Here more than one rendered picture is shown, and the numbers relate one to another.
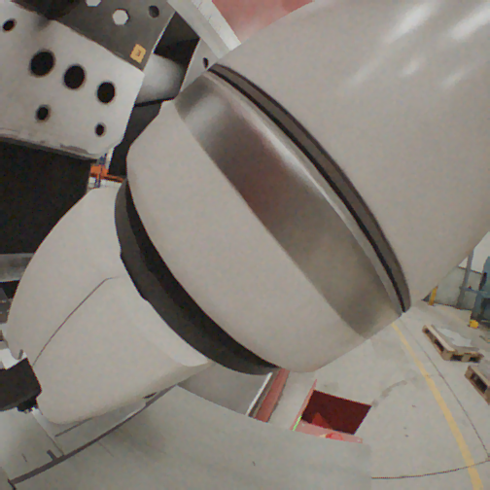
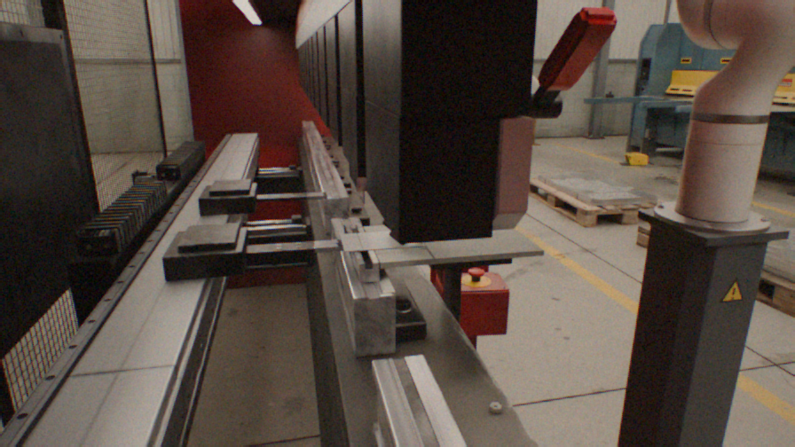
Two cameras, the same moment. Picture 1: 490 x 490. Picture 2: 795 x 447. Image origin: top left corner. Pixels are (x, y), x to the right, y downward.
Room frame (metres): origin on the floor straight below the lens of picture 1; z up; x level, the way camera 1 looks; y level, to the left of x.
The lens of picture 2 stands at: (-0.60, 0.53, 1.29)
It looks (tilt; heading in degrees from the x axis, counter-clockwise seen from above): 17 degrees down; 329
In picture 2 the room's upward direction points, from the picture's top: straight up
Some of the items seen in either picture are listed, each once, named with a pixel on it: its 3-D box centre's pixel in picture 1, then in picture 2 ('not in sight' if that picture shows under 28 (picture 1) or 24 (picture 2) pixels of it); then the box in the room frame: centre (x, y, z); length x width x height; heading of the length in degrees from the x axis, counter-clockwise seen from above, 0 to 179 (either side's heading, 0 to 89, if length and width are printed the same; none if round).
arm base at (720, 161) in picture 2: not in sight; (718, 171); (-0.10, -0.46, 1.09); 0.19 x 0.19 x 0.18
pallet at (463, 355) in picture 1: (451, 342); (591, 198); (2.46, -3.41, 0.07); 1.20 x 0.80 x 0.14; 159
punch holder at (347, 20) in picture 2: not in sight; (386, 88); (-0.09, 0.23, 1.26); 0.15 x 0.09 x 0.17; 160
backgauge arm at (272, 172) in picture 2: not in sight; (221, 184); (1.53, 0.07, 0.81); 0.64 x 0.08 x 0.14; 70
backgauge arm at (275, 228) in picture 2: not in sight; (190, 246); (0.82, 0.32, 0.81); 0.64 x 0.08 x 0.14; 70
